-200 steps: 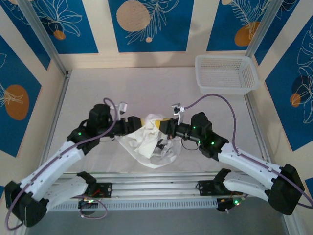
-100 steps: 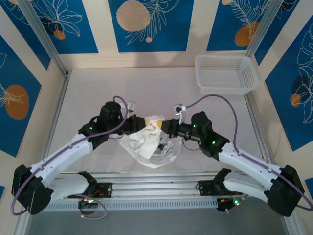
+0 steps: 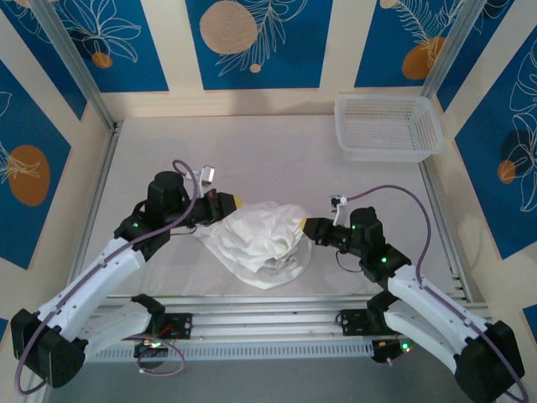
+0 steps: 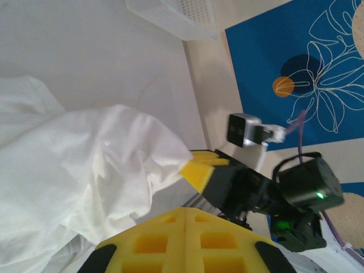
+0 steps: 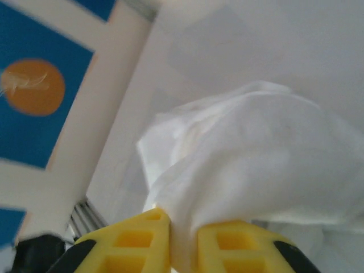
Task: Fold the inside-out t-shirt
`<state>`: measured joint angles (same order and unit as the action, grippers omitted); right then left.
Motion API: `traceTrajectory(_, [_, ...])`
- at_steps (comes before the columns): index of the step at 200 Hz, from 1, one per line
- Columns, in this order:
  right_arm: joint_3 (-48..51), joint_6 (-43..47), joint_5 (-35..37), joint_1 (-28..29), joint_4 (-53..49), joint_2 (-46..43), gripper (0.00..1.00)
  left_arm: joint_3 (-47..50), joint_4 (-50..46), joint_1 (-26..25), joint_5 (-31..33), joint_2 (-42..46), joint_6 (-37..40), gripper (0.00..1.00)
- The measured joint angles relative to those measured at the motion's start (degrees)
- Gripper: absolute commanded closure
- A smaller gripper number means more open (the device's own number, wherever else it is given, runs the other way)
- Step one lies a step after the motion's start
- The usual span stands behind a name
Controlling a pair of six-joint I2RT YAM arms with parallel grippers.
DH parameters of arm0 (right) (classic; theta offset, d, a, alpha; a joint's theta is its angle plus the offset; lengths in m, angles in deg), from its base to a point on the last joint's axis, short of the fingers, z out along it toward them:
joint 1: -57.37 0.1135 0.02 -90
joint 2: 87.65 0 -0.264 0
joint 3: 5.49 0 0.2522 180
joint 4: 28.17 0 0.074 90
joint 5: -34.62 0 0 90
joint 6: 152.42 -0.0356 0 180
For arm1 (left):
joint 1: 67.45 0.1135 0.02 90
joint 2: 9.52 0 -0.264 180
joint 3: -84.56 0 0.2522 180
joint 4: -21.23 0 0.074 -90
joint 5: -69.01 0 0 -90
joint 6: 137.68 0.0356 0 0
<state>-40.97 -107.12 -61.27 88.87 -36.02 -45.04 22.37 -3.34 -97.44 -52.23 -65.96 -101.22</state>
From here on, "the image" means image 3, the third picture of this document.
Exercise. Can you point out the white t-shirt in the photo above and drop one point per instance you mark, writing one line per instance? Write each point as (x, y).
(260, 243)

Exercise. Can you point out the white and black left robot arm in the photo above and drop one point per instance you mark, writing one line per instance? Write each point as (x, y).
(84, 285)

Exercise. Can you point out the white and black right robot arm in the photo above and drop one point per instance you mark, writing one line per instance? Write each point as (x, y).
(436, 310)

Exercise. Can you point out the white perforated plastic basket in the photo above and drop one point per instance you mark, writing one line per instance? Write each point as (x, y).
(386, 126)

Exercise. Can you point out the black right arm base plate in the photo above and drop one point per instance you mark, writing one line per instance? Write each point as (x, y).
(352, 321)

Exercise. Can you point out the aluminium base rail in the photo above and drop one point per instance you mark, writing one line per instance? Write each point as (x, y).
(260, 319)

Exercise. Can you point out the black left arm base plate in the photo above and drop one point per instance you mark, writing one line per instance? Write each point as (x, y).
(184, 325)

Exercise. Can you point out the aluminium frame post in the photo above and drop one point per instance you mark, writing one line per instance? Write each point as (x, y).
(452, 50)
(75, 63)

